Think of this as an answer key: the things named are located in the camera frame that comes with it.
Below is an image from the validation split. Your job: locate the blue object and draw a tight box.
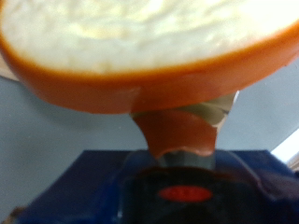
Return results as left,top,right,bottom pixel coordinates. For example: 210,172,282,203
12,90,299,224

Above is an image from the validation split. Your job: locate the white bread slice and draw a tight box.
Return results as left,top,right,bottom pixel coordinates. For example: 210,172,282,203
0,0,299,115

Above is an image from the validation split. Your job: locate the silver toaster oven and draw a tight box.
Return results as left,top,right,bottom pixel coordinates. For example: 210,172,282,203
0,59,299,213

